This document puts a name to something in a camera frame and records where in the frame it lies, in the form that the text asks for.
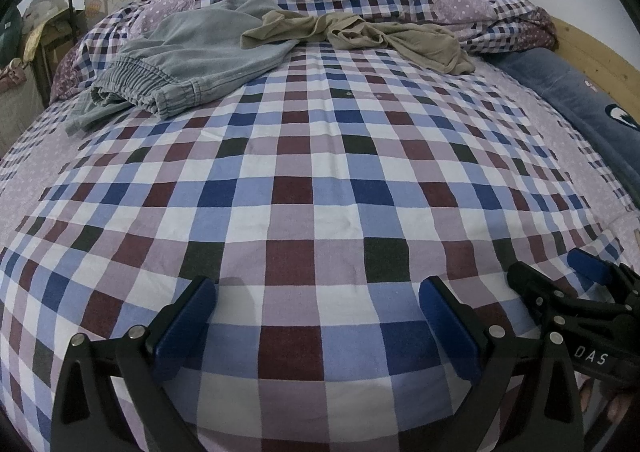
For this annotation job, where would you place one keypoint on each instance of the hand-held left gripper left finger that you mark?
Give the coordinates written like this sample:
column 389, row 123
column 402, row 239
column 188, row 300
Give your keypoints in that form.
column 185, row 317

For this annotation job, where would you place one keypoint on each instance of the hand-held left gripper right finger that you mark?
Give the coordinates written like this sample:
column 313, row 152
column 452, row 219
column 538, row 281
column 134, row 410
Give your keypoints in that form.
column 450, row 327

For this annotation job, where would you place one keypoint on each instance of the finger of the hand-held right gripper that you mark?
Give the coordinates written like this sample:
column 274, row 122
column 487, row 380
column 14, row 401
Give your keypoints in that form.
column 540, row 292
column 590, row 266

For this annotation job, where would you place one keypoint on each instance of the beige garment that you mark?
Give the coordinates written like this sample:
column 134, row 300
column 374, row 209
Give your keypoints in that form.
column 425, row 47

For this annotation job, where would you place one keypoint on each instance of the person's right hand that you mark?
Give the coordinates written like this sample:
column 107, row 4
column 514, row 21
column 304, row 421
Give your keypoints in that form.
column 620, row 407

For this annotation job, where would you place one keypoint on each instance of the blue plush pillow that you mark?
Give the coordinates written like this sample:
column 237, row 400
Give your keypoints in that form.
column 565, row 82

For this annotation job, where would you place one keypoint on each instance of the checked bed sheet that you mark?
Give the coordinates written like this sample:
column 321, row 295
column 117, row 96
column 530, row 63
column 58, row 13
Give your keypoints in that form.
column 320, row 182

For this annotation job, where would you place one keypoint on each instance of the grey-green garment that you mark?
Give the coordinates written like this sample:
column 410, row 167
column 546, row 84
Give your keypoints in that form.
column 95, row 117

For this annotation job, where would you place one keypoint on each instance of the pink cloth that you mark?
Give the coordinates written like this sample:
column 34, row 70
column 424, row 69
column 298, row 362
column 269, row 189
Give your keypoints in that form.
column 10, row 72

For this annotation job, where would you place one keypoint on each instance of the yellow cloth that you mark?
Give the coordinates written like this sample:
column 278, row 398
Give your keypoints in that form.
column 34, row 39

